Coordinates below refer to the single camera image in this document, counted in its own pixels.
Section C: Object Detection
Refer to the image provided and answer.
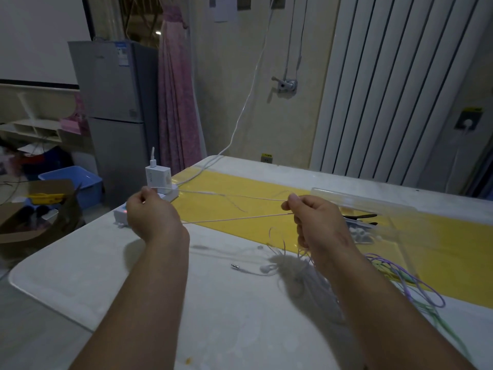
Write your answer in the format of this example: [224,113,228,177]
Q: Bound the person's right hand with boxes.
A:
[281,193,363,275]

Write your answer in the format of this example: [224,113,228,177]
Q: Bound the person's left hand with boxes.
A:
[126,186,190,243]

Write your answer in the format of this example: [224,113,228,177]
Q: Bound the white wired earphones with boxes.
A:
[169,189,349,324]

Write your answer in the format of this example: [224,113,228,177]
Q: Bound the person's left forearm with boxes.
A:
[69,232,191,370]

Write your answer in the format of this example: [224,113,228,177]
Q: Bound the person's right forearm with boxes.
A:
[314,248,478,370]

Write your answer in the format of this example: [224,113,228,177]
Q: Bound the white charger adapter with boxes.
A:
[145,165,172,189]

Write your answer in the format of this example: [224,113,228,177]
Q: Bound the white power strip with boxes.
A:
[113,183,180,229]

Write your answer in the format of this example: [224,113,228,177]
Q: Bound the black pliers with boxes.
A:
[342,213,379,227]

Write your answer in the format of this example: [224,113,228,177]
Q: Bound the white parts in box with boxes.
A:
[348,221,375,243]

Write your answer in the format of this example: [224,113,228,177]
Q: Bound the blue plastic bin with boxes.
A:
[38,166,104,209]

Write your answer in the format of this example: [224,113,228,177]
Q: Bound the grey refrigerator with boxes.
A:
[68,39,161,211]

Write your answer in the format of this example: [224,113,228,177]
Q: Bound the clear plastic box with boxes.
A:
[310,187,422,245]

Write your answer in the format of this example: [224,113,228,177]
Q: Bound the pink curtain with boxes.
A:
[157,3,205,176]

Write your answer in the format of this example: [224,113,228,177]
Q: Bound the yellow utility knife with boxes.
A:
[29,193,66,205]

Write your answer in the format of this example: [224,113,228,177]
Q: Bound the pink bag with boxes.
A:
[59,92,91,136]

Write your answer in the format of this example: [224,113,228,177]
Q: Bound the brown cardboard box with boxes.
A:
[0,179,86,245]

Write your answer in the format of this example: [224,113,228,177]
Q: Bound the white shelf unit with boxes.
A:
[0,90,78,144]

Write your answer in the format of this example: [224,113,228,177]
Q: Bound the white panel radiator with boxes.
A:
[310,0,489,186]

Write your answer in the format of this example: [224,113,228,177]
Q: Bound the yellow table mat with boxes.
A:
[169,169,493,309]

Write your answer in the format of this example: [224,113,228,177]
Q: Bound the white projection screen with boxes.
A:
[0,0,93,90]

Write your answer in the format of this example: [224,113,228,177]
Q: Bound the white power strip cable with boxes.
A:
[171,0,280,186]

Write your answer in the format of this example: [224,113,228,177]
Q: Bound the metal wall valve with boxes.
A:
[270,75,299,98]

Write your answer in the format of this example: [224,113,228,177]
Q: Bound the purple cable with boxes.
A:
[364,253,447,309]

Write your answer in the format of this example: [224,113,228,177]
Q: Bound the thin grey hanging cable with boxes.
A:
[284,0,309,80]

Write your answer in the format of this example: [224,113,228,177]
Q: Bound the white cable at socket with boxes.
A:
[444,128,470,190]

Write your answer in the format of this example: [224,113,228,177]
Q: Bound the yellow framed wall socket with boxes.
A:
[454,107,484,132]

